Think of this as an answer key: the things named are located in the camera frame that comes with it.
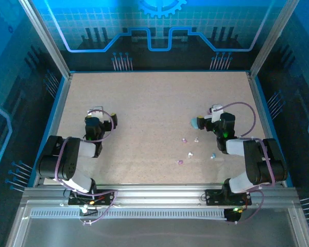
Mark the pink earbud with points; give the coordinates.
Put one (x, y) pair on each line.
(180, 162)
(184, 140)

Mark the aluminium side rail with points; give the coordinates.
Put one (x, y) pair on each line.
(258, 103)
(61, 103)

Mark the aluminium right frame post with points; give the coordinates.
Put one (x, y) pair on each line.
(273, 38)

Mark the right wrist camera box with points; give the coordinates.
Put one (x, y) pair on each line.
(216, 113)

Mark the aluminium frame post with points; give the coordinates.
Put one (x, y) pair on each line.
(46, 38)
(273, 38)

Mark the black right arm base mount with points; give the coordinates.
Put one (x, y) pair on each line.
(213, 198)

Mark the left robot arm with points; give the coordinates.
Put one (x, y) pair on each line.
(67, 164)

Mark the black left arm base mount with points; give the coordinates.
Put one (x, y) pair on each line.
(105, 196)

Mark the grey metal front panel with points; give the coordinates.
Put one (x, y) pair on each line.
(154, 231)

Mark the aluminium front rail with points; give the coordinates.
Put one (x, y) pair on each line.
(157, 193)

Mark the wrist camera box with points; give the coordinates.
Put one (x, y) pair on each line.
(96, 111)
(216, 113)

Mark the light blue charging case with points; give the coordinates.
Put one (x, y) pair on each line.
(194, 123)

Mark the light blue earbud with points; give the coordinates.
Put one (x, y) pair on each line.
(213, 156)

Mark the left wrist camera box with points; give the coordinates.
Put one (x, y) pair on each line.
(96, 111)

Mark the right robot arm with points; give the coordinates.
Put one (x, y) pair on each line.
(262, 164)

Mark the aluminium left frame post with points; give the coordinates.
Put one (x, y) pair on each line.
(46, 38)

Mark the black connector box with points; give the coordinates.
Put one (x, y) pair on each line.
(231, 214)

